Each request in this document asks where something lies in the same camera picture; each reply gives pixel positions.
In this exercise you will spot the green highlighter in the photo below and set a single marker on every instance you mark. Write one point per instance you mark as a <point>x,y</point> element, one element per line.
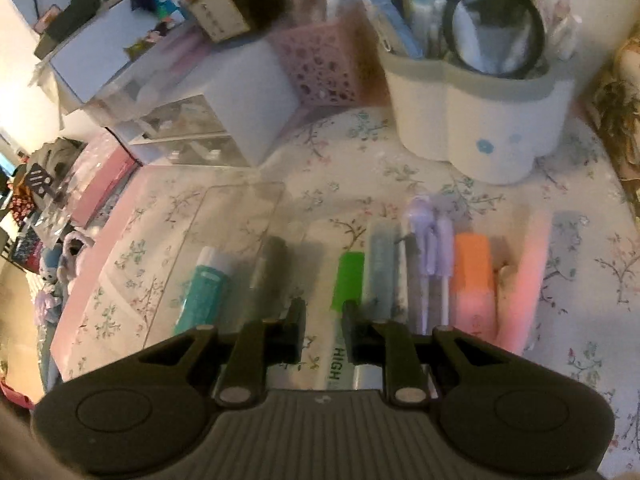
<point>346,280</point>

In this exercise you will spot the dark flat box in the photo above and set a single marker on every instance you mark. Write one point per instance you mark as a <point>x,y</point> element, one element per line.
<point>75,20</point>

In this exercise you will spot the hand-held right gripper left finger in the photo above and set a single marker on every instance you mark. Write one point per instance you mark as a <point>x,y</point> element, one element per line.
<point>298,327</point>

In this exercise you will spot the floral tablecloth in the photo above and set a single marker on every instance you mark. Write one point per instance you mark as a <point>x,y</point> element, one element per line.
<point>350,185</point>

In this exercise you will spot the white desktop drawer organizer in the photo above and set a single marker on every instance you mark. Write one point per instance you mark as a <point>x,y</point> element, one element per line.
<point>250,90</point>

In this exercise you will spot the clear plastic drawer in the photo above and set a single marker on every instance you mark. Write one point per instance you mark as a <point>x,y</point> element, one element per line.
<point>235,210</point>

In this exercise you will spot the small clear drawer unit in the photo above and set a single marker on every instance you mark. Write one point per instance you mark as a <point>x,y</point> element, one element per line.
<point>150,62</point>

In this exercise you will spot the floral fabric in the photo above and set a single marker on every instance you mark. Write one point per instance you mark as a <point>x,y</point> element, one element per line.
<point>620,110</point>

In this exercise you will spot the round black-framed mirror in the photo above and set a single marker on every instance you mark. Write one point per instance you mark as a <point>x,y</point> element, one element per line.
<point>492,30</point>

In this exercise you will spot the pink mesh pen holder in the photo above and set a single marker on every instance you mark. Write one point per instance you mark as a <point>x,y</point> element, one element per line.
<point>325,65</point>

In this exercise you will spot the white flower-shaped pen holder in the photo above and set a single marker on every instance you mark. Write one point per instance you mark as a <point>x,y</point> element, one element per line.
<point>480,120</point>

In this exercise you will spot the pale purple patterned pen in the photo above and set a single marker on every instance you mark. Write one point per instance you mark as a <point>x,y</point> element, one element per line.
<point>424,250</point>

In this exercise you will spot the teal glue stick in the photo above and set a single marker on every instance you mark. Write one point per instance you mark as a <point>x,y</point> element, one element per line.
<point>202,290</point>

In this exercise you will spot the pink highlighter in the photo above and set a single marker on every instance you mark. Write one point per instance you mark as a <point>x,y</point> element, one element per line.
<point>527,280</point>

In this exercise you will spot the grey blue pen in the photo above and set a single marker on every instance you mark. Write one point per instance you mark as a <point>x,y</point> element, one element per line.
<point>381,260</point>

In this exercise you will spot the purple white pen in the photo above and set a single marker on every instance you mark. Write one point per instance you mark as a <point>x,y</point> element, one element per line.
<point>444,260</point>

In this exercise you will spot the blue white plush toy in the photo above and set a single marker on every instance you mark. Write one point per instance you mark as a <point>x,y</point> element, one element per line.
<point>65,260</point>

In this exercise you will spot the white storage box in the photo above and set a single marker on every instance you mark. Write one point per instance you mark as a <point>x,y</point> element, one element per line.
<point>100,50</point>

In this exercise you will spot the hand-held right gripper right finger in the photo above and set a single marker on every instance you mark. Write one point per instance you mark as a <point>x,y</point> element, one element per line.
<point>352,332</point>

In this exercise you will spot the orange highlighter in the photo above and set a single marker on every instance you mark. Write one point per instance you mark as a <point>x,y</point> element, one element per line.
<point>472,280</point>

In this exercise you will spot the cluster of blue white pens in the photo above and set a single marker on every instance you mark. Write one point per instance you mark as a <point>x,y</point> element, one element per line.
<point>400,10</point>

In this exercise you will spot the pink box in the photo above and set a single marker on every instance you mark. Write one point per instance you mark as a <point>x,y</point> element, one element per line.
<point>100,180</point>

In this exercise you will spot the dark capped pen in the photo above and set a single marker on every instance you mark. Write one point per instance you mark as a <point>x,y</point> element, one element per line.
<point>270,260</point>

